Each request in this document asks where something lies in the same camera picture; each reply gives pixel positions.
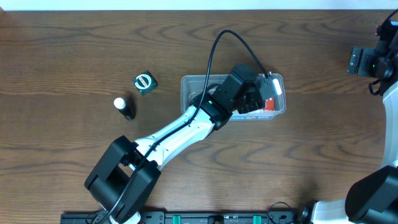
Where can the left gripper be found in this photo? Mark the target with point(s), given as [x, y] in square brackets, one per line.
[251, 84]

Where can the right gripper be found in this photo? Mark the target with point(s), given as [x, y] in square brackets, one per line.
[366, 68]

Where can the red Panadol box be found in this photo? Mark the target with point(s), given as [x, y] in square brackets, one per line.
[269, 105]

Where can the blue cartoon medicine box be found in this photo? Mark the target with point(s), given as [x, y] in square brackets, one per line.
[254, 115]

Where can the green Zam-Buk box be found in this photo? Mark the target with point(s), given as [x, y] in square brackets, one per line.
[145, 83]

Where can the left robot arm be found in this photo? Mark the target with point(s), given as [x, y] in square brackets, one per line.
[127, 172]

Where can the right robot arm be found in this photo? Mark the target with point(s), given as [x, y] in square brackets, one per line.
[372, 199]

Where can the clear plastic container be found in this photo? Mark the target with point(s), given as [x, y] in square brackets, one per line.
[192, 85]

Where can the dark bottle white cap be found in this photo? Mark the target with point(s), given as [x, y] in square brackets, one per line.
[122, 106]

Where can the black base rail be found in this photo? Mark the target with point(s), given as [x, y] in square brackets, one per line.
[158, 217]

